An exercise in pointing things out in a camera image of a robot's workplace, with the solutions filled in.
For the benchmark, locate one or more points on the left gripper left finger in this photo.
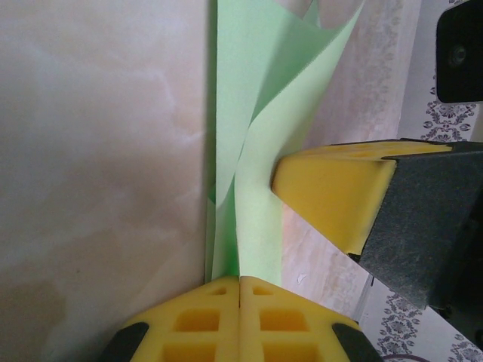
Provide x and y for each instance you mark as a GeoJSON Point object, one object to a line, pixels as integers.
{"type": "Point", "coordinates": [188, 332]}

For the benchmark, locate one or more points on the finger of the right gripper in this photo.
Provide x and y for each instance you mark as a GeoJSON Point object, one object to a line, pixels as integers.
{"type": "Point", "coordinates": [332, 196]}

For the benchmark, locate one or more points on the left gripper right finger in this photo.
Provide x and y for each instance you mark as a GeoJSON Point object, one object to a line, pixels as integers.
{"type": "Point", "coordinates": [294, 332]}

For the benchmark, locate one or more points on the green paper sheet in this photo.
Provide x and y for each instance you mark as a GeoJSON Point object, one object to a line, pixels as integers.
{"type": "Point", "coordinates": [256, 188]}

